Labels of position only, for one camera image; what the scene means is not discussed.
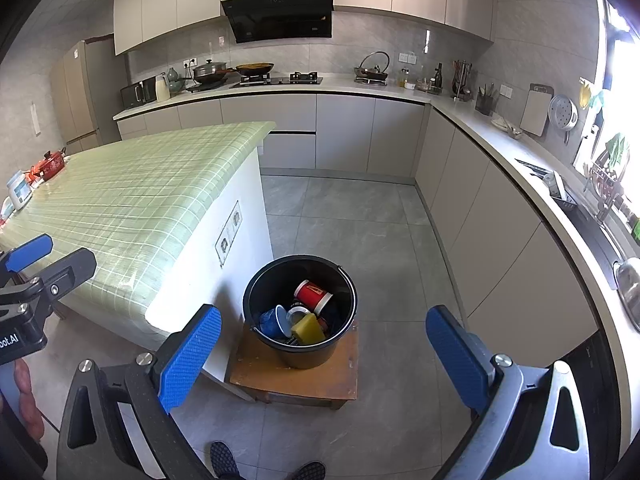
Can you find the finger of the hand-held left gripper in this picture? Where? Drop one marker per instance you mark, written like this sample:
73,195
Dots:
70,270
30,252

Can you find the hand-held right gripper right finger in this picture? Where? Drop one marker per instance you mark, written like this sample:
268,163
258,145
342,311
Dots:
455,355

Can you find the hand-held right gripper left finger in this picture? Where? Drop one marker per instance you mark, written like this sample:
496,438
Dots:
192,355

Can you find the blue bowl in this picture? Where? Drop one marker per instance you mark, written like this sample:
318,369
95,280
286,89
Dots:
272,322

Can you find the black plastic bucket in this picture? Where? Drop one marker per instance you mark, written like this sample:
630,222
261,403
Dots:
305,355

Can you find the metal can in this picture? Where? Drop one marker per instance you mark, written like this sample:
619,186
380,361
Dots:
299,315

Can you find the yellow sponge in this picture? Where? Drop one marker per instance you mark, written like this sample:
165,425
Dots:
307,329

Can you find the red cup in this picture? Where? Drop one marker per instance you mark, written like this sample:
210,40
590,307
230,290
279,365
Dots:
312,296

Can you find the person's left hand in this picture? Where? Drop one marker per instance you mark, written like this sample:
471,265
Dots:
25,390

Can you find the small white screen device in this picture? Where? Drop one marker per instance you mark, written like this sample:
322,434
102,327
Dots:
20,191

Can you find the low wooden stool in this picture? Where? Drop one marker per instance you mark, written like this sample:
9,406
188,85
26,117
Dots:
260,365

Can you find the red enamel pot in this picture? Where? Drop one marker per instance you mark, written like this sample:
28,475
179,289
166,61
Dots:
49,165

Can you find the person's dark shoe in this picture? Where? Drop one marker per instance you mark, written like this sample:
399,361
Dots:
307,471
225,460

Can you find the beige refrigerator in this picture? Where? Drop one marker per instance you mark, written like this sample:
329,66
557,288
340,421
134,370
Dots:
85,95

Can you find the metal bowl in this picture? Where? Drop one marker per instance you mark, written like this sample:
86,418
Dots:
629,285

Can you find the black microwave oven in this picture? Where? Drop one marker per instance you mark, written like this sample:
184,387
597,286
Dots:
137,94

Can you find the dish rack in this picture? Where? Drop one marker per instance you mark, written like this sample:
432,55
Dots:
557,189

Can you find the white jug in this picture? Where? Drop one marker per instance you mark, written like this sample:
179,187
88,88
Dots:
161,89

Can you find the metal faucet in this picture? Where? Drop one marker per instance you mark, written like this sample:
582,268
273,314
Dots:
602,200

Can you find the green ceramic vase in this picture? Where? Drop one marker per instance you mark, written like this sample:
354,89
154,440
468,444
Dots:
174,81

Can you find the black induction cooker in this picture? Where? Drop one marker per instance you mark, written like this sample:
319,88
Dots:
205,88

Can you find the wok with glass lid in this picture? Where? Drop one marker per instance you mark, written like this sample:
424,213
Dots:
212,71

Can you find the grey kitchen counter cabinets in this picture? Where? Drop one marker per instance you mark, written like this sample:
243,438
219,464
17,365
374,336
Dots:
350,130

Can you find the dark chopstick holder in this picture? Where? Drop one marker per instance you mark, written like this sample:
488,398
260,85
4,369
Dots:
485,104

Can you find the white cutting board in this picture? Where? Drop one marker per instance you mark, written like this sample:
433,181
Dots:
536,110

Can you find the metal steamer plate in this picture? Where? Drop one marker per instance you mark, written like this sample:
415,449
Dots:
562,115

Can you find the black frying pan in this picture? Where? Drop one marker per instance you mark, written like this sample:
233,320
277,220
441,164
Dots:
255,67

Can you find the metal utensil rack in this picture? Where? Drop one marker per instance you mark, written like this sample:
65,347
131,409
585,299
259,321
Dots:
462,80

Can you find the dark glass bottle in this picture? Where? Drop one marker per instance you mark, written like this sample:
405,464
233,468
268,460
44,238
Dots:
439,79

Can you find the yellow oil bottle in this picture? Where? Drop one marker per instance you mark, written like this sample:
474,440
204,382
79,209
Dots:
404,80

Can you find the beige upper cabinets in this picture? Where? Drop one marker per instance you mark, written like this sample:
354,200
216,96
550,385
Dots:
165,5

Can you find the black gas stove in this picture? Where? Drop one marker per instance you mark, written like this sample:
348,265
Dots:
280,80

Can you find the black range hood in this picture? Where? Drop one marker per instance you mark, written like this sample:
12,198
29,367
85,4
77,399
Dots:
280,15

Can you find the wall socket panel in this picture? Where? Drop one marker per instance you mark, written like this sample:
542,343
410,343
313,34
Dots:
228,232

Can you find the white wall paper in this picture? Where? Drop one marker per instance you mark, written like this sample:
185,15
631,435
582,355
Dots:
35,117

